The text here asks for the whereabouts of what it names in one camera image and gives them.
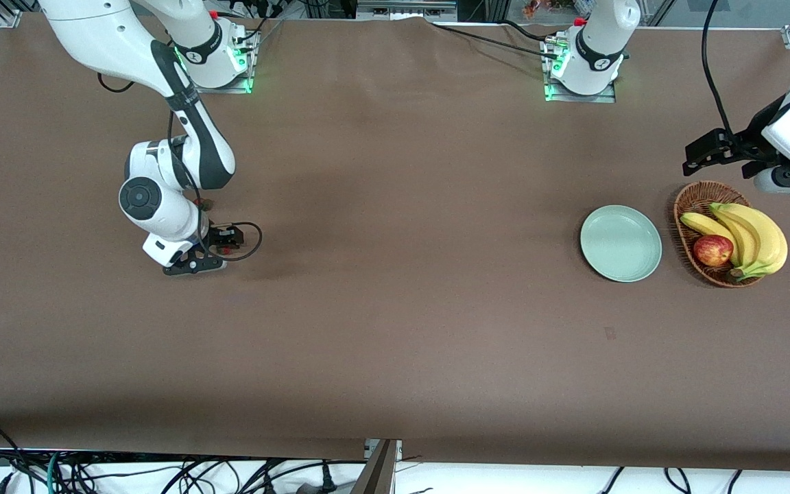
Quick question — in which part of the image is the pale green round plate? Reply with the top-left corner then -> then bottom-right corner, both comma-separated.
579,204 -> 663,283

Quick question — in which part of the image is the medium yellow banana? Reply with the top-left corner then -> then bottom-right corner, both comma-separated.
709,203 -> 761,270

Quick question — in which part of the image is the large yellow banana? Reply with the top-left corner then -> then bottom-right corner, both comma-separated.
710,202 -> 789,282

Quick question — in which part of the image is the small yellow banana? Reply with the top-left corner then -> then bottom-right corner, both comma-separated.
681,212 -> 739,265

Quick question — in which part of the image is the red apple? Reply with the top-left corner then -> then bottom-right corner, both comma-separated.
693,234 -> 734,268

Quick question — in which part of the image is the brown wicker basket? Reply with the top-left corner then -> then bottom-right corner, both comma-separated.
673,180 -> 776,288

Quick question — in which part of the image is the brown table cover mat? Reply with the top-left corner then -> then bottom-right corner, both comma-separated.
0,12 -> 790,473

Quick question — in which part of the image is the grey metal box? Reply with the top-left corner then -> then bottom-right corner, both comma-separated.
356,0 -> 459,21

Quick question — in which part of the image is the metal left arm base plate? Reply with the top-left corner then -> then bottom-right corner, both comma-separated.
544,38 -> 617,104

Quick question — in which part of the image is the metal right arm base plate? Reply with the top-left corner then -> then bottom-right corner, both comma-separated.
182,31 -> 259,95

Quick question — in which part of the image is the black cable lying on mat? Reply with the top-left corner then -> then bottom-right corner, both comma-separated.
426,19 -> 564,62

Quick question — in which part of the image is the aluminium frame post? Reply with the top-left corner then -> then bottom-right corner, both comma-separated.
350,438 -> 403,494

